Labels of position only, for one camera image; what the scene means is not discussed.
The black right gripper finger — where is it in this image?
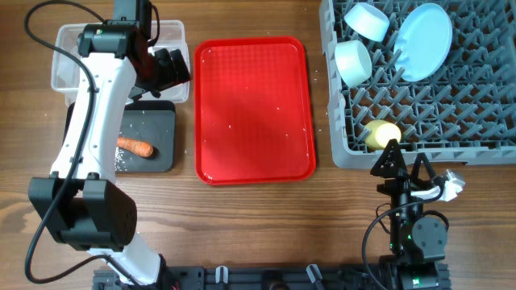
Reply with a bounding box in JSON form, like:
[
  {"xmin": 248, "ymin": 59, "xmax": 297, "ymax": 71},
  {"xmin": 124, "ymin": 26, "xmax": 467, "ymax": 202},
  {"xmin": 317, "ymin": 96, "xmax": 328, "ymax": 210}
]
[
  {"xmin": 410, "ymin": 151, "xmax": 439, "ymax": 189},
  {"xmin": 370, "ymin": 139, "xmax": 408, "ymax": 179}
]

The yellow plastic cup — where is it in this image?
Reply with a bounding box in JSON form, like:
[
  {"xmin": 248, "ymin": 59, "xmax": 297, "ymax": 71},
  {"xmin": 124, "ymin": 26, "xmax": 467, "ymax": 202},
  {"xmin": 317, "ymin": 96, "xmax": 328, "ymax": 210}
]
[{"xmin": 364, "ymin": 120, "xmax": 402, "ymax": 151}]

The orange carrot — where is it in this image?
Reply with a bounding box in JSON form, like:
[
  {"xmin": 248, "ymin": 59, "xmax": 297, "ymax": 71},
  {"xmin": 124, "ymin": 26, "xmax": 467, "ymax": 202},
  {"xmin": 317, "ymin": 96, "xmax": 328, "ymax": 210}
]
[{"xmin": 117, "ymin": 137, "xmax": 154, "ymax": 158}]

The white rice pile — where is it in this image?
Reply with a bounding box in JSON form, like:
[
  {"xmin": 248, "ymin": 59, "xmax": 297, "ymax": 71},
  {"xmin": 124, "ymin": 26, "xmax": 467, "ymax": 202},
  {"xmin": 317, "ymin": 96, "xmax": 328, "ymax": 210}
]
[{"xmin": 114, "ymin": 147, "xmax": 125, "ymax": 172}]

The mint green bowl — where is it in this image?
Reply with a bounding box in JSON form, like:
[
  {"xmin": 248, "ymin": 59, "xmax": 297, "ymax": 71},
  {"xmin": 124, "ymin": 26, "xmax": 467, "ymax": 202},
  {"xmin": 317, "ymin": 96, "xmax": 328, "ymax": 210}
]
[{"xmin": 335, "ymin": 40, "xmax": 372, "ymax": 88}]

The light blue plate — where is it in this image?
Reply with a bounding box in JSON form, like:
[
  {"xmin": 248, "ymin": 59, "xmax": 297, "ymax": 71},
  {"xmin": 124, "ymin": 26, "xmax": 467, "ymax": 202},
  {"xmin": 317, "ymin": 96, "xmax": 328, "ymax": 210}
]
[{"xmin": 393, "ymin": 3, "xmax": 452, "ymax": 82}]

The light blue bowl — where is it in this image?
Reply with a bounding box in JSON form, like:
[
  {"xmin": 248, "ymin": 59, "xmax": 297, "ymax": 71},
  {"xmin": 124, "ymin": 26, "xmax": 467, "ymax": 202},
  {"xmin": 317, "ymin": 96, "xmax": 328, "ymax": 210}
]
[{"xmin": 344, "ymin": 2, "xmax": 389, "ymax": 42}]

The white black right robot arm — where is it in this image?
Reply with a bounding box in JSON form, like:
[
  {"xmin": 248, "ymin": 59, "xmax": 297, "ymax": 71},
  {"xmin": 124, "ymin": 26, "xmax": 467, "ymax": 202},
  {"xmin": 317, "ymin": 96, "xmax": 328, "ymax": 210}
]
[{"xmin": 362, "ymin": 147, "xmax": 452, "ymax": 289}]

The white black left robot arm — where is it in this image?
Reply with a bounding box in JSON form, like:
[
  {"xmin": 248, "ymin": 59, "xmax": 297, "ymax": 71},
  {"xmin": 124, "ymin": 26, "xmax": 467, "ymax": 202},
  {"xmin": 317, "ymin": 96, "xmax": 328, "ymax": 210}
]
[{"xmin": 28, "ymin": 1, "xmax": 190, "ymax": 289}]

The black waste tray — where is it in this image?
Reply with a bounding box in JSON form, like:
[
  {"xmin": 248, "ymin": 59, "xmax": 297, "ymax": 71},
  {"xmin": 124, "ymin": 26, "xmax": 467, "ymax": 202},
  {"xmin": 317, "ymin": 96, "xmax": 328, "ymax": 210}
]
[{"xmin": 85, "ymin": 101, "xmax": 176, "ymax": 177}]

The grey dishwasher rack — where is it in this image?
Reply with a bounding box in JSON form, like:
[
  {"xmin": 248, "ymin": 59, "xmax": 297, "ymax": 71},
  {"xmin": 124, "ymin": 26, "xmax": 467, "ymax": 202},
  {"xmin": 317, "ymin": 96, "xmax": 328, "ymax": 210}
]
[{"xmin": 319, "ymin": 0, "xmax": 515, "ymax": 168}]

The clear plastic bin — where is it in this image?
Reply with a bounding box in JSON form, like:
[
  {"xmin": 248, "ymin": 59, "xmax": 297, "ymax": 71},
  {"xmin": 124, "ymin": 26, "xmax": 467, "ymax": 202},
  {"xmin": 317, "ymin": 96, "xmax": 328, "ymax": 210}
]
[{"xmin": 51, "ymin": 20, "xmax": 189, "ymax": 106}]

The red serving tray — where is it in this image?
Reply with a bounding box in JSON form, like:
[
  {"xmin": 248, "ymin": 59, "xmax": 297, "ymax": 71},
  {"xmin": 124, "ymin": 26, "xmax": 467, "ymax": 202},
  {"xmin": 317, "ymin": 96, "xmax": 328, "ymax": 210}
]
[{"xmin": 193, "ymin": 36, "xmax": 316, "ymax": 186}]

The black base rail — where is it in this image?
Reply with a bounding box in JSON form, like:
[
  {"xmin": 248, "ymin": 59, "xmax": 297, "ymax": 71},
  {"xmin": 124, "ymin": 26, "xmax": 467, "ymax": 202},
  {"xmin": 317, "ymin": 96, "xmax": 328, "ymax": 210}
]
[{"xmin": 92, "ymin": 263, "xmax": 451, "ymax": 290}]

